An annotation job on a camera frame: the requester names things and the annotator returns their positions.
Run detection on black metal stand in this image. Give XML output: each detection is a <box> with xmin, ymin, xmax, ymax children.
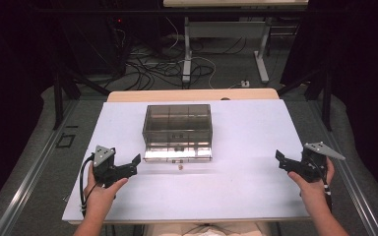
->
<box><xmin>52</xmin><ymin>48</ymin><xmax>112</xmax><ymax>131</ymax></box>
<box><xmin>276</xmin><ymin>58</ymin><xmax>335</xmax><ymax>133</ymax></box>

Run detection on white board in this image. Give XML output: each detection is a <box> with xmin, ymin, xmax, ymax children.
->
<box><xmin>61</xmin><ymin>98</ymin><xmax>310</xmax><ymax>224</ymax></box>

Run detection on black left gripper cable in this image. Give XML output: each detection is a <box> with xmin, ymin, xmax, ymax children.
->
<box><xmin>79</xmin><ymin>154</ymin><xmax>98</xmax><ymax>218</ymax></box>

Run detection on clear plastic drawer box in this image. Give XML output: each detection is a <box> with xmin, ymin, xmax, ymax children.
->
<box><xmin>142</xmin><ymin>103</ymin><xmax>214</xmax><ymax>164</ymax></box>

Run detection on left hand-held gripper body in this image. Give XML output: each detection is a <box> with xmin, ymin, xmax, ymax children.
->
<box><xmin>93</xmin><ymin>145</ymin><xmax>133</xmax><ymax>189</ymax></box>

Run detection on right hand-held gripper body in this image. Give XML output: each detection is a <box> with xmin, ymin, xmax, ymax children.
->
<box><xmin>294</xmin><ymin>141</ymin><xmax>347</xmax><ymax>184</ymax></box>

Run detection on white metal-legged desk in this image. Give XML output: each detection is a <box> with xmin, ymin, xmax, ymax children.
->
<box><xmin>162</xmin><ymin>0</ymin><xmax>310</xmax><ymax>85</ymax></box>

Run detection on person's right hand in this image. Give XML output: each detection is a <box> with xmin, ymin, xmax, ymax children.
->
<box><xmin>287</xmin><ymin>156</ymin><xmax>336</xmax><ymax>199</ymax></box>

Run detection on wooden table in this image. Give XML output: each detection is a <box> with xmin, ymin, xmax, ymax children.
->
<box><xmin>106</xmin><ymin>88</ymin><xmax>281</xmax><ymax>103</ymax></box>

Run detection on person's left hand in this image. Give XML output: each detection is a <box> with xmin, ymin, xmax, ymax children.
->
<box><xmin>84</xmin><ymin>163</ymin><xmax>129</xmax><ymax>213</ymax></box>

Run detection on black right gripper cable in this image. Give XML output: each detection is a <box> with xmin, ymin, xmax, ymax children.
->
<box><xmin>320</xmin><ymin>161</ymin><xmax>334</xmax><ymax>212</ymax></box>

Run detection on white floor cable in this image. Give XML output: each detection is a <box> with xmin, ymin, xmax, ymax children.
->
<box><xmin>165</xmin><ymin>16</ymin><xmax>218</xmax><ymax>90</ymax></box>

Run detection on aluminium floor rail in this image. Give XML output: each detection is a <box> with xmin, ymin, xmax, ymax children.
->
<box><xmin>318</xmin><ymin>129</ymin><xmax>378</xmax><ymax>236</ymax></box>
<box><xmin>0</xmin><ymin>99</ymin><xmax>81</xmax><ymax>236</ymax></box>

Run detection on bundle of black floor cables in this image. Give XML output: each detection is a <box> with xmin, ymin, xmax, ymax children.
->
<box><xmin>111</xmin><ymin>30</ymin><xmax>249</xmax><ymax>91</ymax></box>

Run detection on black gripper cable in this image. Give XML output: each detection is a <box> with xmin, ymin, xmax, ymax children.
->
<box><xmin>320</xmin><ymin>161</ymin><xmax>334</xmax><ymax>212</ymax></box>
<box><xmin>79</xmin><ymin>154</ymin><xmax>98</xmax><ymax>218</ymax></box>

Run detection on dark cabinet with red light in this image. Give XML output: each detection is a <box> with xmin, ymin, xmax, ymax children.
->
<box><xmin>75</xmin><ymin>13</ymin><xmax>131</xmax><ymax>77</ymax></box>

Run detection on person's lap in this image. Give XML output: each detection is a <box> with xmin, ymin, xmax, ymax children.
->
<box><xmin>143</xmin><ymin>222</ymin><xmax>272</xmax><ymax>236</ymax></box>

